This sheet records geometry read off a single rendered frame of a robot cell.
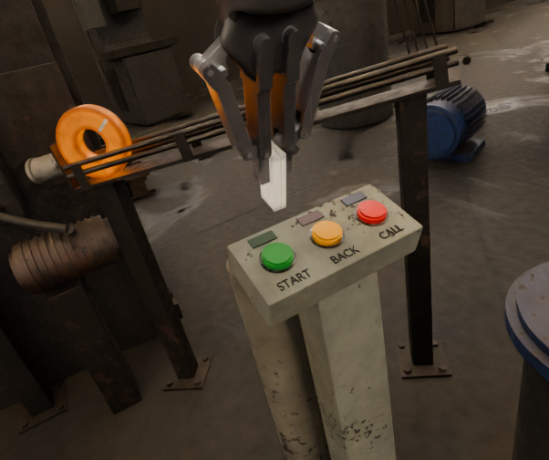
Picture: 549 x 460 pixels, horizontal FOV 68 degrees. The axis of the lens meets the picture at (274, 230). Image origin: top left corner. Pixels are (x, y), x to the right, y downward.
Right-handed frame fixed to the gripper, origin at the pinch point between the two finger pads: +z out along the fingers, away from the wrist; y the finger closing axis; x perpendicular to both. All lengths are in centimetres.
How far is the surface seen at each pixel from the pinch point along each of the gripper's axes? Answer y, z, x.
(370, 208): -14.9, 11.6, 0.3
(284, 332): -2.3, 35.8, -1.9
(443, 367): -42, 72, 10
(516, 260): -95, 79, -5
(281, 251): -0.6, 11.6, 0.4
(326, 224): -8.1, 11.6, -0.3
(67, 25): -44, 180, -663
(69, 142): 17, 21, -56
